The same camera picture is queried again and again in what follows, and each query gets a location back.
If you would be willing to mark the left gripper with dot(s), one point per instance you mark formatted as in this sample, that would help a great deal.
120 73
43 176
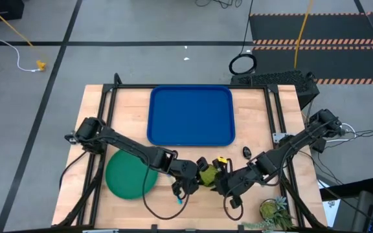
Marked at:
186 170

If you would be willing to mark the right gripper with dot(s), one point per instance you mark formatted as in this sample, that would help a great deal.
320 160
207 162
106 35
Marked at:
236 182

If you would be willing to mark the green faceted plastic cup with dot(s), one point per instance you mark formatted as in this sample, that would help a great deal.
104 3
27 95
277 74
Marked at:
208 175

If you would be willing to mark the green round plate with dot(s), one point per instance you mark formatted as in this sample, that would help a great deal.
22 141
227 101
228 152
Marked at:
125 178

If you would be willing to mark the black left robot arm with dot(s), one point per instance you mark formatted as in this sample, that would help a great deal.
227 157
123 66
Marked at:
125 144

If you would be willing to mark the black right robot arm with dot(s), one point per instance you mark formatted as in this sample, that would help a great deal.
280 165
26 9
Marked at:
290 152

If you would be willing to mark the blue plastic tray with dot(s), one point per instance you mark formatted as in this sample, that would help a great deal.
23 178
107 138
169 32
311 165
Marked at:
189 116

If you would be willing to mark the small yellow tag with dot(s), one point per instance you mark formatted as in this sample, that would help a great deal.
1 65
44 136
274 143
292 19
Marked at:
222 159

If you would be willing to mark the artificial potted plant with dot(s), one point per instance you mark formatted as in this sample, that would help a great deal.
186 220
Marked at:
274 212

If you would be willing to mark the black hazard striped floor mat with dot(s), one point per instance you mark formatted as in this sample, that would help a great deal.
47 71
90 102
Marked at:
319 29

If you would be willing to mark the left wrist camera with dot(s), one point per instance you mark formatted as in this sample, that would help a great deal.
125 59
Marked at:
180 189

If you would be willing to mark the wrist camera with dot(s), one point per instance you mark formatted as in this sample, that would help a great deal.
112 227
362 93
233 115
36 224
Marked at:
235 202
180 189

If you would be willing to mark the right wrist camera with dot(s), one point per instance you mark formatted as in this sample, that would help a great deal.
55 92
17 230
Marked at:
235 202

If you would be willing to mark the metal frame bracket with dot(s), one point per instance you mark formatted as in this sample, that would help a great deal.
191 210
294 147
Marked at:
278 137

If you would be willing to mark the black aluminium table frame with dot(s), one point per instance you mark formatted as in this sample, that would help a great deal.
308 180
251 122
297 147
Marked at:
107 97

